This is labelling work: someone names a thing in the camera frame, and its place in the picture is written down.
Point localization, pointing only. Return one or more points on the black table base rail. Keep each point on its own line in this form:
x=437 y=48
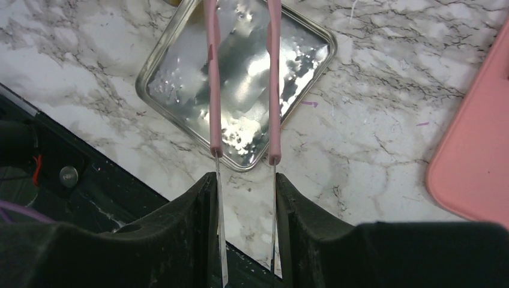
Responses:
x=49 y=175

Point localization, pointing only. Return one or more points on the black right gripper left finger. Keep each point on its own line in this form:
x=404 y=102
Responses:
x=173 y=246

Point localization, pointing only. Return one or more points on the pink plastic tray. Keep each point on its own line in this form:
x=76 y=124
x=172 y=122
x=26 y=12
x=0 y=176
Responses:
x=468 y=173

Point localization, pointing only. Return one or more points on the silver tin lid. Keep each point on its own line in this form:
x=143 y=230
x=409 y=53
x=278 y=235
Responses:
x=174 y=79

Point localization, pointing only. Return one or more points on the pink silicone tongs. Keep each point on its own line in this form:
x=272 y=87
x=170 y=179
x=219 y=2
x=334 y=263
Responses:
x=215 y=139

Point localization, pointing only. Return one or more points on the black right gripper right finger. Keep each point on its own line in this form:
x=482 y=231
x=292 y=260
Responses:
x=317 y=249

